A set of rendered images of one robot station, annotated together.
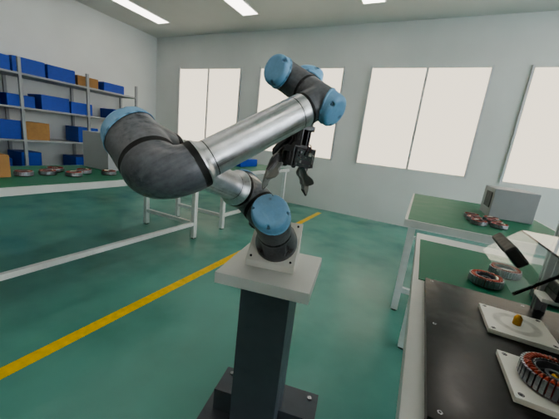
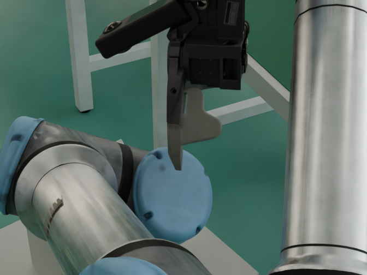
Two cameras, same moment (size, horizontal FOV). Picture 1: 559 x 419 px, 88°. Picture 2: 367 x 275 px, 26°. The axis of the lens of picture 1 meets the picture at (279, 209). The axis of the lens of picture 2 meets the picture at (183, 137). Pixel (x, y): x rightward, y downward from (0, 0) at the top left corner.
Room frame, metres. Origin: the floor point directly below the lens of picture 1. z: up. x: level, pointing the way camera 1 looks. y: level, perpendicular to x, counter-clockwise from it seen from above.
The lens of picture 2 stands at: (0.38, 0.59, 1.61)
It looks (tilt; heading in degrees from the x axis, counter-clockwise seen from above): 37 degrees down; 308
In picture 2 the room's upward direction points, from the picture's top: straight up
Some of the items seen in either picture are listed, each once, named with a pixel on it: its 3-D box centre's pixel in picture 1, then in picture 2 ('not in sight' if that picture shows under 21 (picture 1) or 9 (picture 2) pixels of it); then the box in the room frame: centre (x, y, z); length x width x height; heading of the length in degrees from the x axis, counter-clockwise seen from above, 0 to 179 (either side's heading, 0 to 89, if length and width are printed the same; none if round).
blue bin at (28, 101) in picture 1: (13, 100); not in sight; (4.70, 4.37, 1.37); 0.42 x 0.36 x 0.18; 67
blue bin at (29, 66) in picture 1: (22, 66); not in sight; (4.83, 4.31, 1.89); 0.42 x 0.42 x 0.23; 63
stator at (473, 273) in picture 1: (485, 278); not in sight; (1.03, -0.81, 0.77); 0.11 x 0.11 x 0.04
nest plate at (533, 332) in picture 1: (516, 326); not in sight; (0.70, -0.67, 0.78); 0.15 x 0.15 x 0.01; 65
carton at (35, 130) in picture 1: (30, 130); not in sight; (4.88, 4.30, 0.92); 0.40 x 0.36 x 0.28; 65
